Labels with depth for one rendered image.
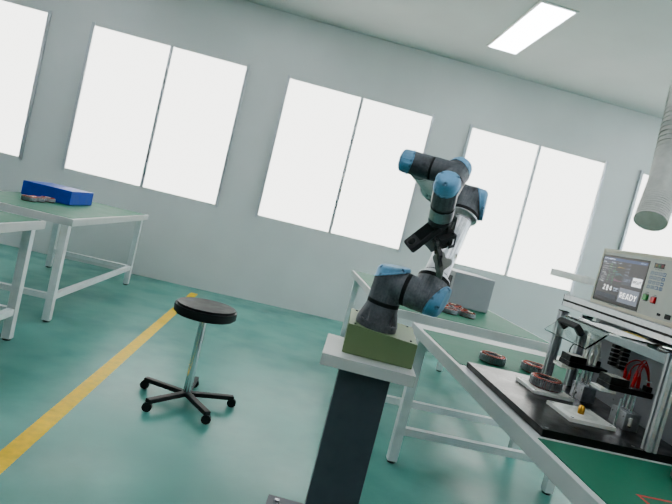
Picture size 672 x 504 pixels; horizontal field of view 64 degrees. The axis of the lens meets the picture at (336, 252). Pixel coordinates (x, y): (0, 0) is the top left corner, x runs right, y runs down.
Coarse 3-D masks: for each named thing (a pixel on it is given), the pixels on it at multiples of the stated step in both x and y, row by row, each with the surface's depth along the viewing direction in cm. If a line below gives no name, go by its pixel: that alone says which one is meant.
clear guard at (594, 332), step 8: (576, 320) 163; (584, 320) 169; (544, 328) 170; (552, 328) 167; (560, 328) 164; (568, 328) 162; (584, 328) 156; (592, 328) 154; (600, 328) 154; (608, 328) 161; (616, 328) 169; (560, 336) 160; (568, 336) 157; (576, 336) 155; (584, 336) 152; (592, 336) 150; (600, 336) 148; (616, 336) 147; (624, 336) 148; (632, 336) 154; (576, 344) 151; (584, 344) 148; (592, 344) 147; (656, 344) 148; (664, 344) 154
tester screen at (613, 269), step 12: (612, 264) 191; (624, 264) 184; (636, 264) 178; (600, 276) 196; (612, 276) 189; (636, 276) 176; (600, 288) 194; (612, 288) 188; (624, 288) 181; (636, 288) 175; (612, 300) 186
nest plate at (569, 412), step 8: (560, 408) 167; (568, 408) 170; (576, 408) 172; (568, 416) 160; (576, 416) 162; (584, 416) 165; (592, 416) 167; (584, 424) 160; (592, 424) 160; (600, 424) 160; (608, 424) 162
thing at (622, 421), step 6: (612, 408) 171; (624, 408) 170; (612, 414) 171; (624, 414) 165; (630, 414) 165; (636, 414) 166; (612, 420) 170; (618, 420) 167; (624, 420) 165; (636, 420) 165; (618, 426) 167; (624, 426) 165; (636, 426) 165; (636, 432) 165
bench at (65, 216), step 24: (0, 192) 420; (48, 216) 363; (72, 216) 379; (96, 216) 418; (120, 216) 467; (144, 216) 539; (48, 264) 542; (120, 264) 548; (0, 288) 369; (24, 288) 370; (48, 288) 371; (72, 288) 404; (48, 312) 372
